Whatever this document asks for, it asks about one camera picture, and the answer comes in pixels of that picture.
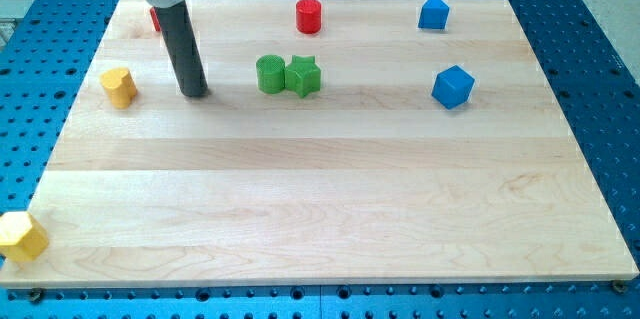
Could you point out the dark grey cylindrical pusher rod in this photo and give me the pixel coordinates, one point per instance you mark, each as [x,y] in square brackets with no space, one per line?
[181,45]

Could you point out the red cylinder block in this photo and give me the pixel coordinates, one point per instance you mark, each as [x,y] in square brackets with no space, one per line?
[308,16]

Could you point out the red block behind rod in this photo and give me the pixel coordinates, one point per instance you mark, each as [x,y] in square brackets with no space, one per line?
[154,19]

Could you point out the yellow hexagon block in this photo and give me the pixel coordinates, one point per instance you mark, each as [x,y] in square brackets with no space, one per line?
[23,238]

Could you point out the green star block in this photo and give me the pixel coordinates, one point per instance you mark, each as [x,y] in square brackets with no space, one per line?
[302,75]

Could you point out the light wooden board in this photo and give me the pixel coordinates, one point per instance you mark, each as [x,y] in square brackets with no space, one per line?
[368,180]

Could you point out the blue cube block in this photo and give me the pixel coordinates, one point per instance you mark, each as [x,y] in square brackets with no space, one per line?
[452,87]

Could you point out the green cylinder block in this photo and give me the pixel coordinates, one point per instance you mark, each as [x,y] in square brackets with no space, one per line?
[270,74]

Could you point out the right board clamp screw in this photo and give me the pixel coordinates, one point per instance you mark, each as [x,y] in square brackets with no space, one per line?
[619,287]

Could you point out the left board clamp screw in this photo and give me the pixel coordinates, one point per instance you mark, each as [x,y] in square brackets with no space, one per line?
[36,295]

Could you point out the yellow heart block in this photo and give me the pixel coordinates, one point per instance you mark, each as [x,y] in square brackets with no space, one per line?
[119,86]

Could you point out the board clamp screw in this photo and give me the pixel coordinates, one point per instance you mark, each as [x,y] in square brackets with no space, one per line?
[619,287]
[36,295]

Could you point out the blue pentagon block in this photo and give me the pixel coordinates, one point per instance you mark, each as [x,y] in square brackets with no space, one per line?
[433,15]

